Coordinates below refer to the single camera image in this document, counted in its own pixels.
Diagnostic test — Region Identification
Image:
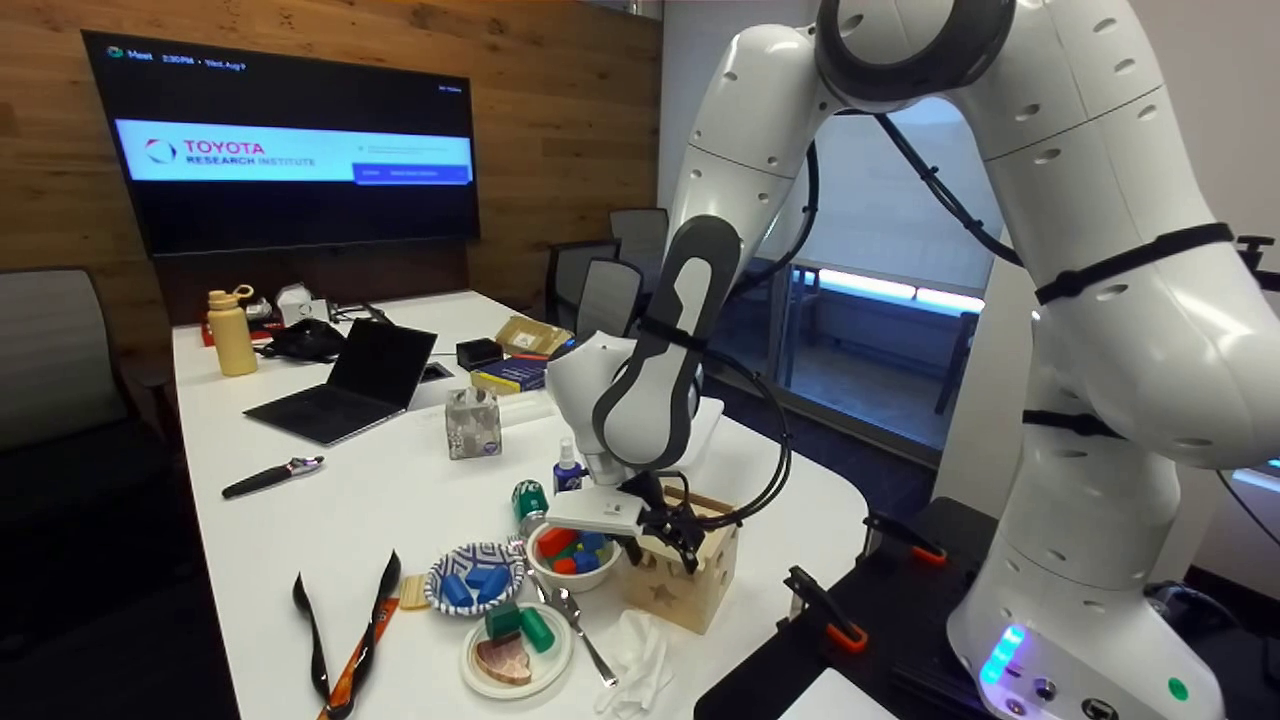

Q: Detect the metal spoon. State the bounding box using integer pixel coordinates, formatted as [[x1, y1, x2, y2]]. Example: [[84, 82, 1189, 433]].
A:
[[547, 588, 620, 690]]

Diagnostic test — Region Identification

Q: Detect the yellow water bottle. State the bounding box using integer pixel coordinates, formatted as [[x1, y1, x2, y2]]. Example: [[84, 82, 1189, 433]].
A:
[[202, 290, 257, 376]]

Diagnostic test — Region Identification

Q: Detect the black small box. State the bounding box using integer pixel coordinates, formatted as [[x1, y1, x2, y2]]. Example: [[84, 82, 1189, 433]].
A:
[[456, 339, 502, 372]]

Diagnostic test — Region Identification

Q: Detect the grey office chair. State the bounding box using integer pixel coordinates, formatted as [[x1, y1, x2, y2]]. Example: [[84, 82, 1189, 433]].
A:
[[0, 267, 133, 452]]

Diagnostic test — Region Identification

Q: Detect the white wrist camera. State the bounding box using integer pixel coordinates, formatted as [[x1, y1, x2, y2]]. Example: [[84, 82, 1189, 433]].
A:
[[547, 490, 644, 538]]

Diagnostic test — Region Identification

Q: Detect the blue book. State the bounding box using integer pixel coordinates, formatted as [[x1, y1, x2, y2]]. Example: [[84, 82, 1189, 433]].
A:
[[473, 355, 542, 398]]

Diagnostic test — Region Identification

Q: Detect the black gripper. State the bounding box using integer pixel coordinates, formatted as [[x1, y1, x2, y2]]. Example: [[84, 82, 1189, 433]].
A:
[[623, 474, 703, 578]]

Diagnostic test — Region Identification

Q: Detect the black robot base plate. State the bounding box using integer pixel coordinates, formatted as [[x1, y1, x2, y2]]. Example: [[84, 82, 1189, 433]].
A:
[[693, 494, 1280, 720]]

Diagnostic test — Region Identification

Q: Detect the wall mounted tv screen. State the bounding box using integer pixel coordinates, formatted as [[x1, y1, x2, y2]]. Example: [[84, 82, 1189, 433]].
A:
[[84, 33, 480, 261]]

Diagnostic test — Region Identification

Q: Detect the white crumpled tissue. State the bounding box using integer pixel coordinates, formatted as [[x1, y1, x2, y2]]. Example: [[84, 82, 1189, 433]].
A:
[[590, 612, 672, 720]]

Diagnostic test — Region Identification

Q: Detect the blue patterned plate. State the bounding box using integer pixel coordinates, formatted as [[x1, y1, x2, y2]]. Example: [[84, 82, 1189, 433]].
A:
[[426, 545, 523, 619]]

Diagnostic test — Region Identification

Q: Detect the black laptop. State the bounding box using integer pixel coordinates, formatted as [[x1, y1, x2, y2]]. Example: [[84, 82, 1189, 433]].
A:
[[248, 321, 434, 443]]

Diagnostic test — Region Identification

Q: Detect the black marker pen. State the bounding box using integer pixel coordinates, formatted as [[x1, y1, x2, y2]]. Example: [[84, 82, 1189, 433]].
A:
[[221, 456, 323, 502]]

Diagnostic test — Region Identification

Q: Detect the white plate with food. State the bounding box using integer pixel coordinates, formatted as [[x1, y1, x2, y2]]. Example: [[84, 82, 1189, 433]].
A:
[[459, 603, 575, 704]]

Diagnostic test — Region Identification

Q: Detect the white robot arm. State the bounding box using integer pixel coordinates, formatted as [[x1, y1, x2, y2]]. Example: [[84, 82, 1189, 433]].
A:
[[547, 0, 1280, 720]]

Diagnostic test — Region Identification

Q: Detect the cardboard box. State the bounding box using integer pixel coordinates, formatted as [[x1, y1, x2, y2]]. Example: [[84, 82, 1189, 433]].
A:
[[495, 318, 566, 362]]

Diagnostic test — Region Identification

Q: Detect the green can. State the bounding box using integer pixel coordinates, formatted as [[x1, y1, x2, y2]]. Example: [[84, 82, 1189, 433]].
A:
[[513, 479, 547, 534]]

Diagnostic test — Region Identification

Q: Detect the wooden shape sorter box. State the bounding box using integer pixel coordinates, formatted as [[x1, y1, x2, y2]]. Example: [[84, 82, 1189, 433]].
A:
[[617, 527, 734, 631]]

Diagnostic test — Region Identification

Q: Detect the white bowl with toys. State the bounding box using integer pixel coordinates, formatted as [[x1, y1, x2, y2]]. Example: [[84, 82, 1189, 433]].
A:
[[523, 524, 620, 593]]

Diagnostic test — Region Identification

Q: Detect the silver metal cup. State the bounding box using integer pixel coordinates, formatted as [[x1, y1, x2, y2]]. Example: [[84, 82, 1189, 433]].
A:
[[444, 389, 502, 460]]

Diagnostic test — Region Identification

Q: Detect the black lanyard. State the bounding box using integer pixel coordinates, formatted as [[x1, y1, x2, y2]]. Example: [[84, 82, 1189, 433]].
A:
[[286, 549, 407, 720]]

